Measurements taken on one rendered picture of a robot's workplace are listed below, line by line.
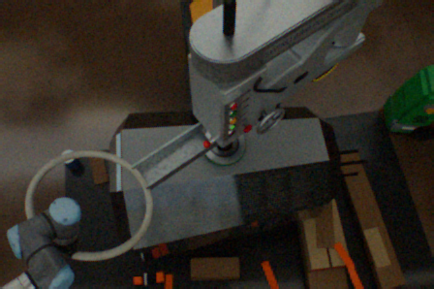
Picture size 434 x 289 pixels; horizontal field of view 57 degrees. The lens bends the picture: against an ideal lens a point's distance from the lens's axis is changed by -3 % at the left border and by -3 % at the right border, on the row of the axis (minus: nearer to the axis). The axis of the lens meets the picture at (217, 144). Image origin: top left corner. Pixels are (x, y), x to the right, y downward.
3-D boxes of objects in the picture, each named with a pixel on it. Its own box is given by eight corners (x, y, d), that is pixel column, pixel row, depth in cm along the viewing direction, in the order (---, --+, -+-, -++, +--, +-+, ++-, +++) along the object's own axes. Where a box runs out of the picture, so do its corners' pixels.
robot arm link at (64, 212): (41, 204, 119) (71, 189, 125) (42, 223, 128) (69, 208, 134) (57, 228, 116) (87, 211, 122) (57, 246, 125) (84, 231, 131)
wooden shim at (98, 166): (88, 154, 296) (88, 153, 295) (102, 150, 298) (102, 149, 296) (95, 185, 286) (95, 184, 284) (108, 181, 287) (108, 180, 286)
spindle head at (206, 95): (254, 77, 195) (263, 9, 155) (285, 109, 187) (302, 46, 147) (192, 116, 185) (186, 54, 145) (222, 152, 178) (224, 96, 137)
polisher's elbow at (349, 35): (308, 31, 188) (318, 0, 171) (333, 11, 194) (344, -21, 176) (341, 55, 182) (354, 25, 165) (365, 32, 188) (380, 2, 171)
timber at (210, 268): (191, 280, 258) (190, 277, 247) (191, 261, 263) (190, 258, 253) (238, 279, 259) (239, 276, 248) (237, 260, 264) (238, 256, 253)
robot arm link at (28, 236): (20, 257, 108) (61, 235, 116) (1, 225, 112) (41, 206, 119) (23, 271, 115) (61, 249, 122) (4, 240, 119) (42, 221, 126)
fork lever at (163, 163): (251, 86, 197) (252, 80, 193) (277, 113, 190) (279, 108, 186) (127, 164, 177) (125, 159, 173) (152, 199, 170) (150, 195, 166)
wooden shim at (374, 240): (362, 231, 265) (363, 230, 263) (376, 227, 266) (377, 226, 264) (376, 268, 254) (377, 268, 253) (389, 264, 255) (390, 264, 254)
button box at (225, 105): (234, 127, 168) (237, 88, 142) (238, 132, 167) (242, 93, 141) (219, 138, 166) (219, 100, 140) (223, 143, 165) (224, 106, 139)
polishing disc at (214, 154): (248, 129, 208) (248, 128, 207) (241, 167, 199) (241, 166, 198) (206, 122, 210) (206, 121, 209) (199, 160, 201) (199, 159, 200)
